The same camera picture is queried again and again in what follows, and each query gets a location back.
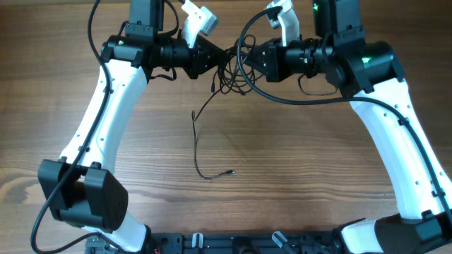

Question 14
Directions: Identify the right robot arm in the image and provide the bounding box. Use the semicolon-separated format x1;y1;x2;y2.
237;0;451;253

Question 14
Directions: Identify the thin black cable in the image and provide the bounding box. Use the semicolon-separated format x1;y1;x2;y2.
191;68;237;181

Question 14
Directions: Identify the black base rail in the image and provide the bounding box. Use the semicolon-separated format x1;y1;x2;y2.
84;231;400;254

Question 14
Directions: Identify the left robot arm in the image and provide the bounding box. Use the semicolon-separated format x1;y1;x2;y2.
38;1;224;253

